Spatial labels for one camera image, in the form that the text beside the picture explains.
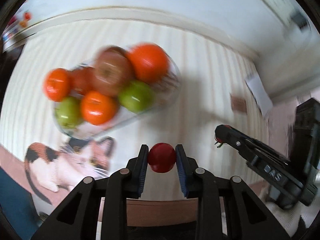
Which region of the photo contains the large orange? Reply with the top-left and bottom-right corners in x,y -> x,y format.
126,43 -> 170,84

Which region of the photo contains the mandarin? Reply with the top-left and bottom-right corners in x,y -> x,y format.
80,90 -> 119,126
43,68 -> 71,102

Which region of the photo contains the small dark red fruit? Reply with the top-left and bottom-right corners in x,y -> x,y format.
70,67 -> 94,95

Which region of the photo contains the cherry tomato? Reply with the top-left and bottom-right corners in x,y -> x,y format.
148,142 -> 176,173
215,125 -> 232,148

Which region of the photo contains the oval floral ceramic plate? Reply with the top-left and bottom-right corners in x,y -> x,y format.
52,56 -> 182,140

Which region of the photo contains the blue kitchen cabinet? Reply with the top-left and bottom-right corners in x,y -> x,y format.
0,168 -> 39,239

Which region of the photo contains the white folded paper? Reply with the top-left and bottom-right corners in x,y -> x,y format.
245,74 -> 273,118

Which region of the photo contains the green apple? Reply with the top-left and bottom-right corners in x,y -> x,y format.
118,81 -> 155,113
54,96 -> 82,129

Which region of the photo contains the colourful wall sticker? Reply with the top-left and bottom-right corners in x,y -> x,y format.
2,10 -> 33,43

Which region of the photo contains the dark red apple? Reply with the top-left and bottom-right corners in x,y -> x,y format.
92,46 -> 135,98

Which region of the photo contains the small brown label tag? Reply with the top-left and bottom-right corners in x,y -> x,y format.
230,94 -> 247,114

